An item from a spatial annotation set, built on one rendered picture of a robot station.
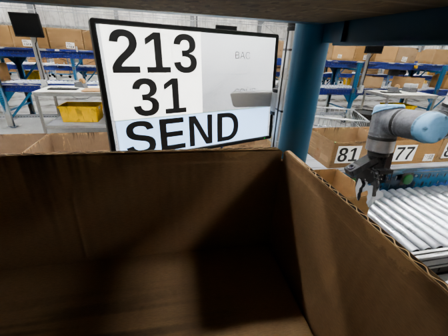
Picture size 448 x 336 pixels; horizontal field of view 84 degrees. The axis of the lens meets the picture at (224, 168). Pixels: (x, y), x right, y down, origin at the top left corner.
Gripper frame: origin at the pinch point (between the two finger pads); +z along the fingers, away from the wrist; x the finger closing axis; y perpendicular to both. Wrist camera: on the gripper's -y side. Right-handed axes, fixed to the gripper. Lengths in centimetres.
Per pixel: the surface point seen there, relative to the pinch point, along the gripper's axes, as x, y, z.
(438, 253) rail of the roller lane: -6.1, 38.8, 25.6
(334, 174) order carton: 43.3, 18.6, 6.3
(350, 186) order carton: 30.1, 19.3, 8.2
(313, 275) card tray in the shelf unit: -64, -64, -32
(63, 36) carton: 494, -258, -113
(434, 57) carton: 496, 593, -107
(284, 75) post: -14, -44, -45
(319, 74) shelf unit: -56, -60, -44
